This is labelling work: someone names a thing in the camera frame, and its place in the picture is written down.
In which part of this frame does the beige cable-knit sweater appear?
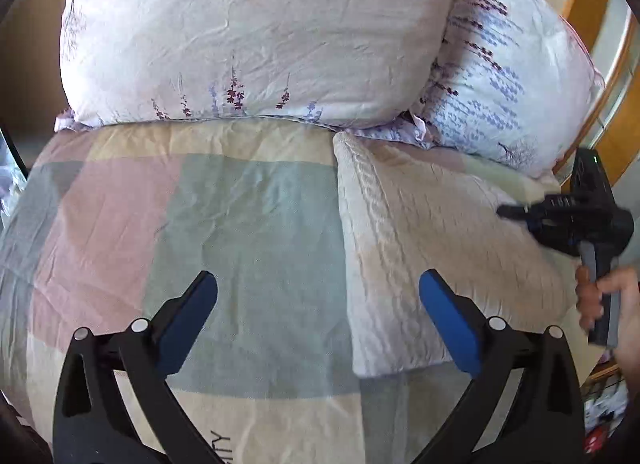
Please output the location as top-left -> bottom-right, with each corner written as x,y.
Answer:
333,132 -> 575,378

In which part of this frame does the person's right hand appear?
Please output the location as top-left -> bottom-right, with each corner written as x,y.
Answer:
575,266 -> 640,400

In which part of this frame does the white lavender-print pillow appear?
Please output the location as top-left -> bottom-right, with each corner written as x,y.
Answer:
355,0 -> 604,178

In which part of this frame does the pastel patchwork bed sheet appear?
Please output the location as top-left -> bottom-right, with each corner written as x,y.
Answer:
0,118 -> 622,464

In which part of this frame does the pink floral pillow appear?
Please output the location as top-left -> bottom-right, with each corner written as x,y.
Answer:
60,0 -> 452,128

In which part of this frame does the wooden headboard frame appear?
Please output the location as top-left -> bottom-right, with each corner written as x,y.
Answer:
553,0 -> 639,191

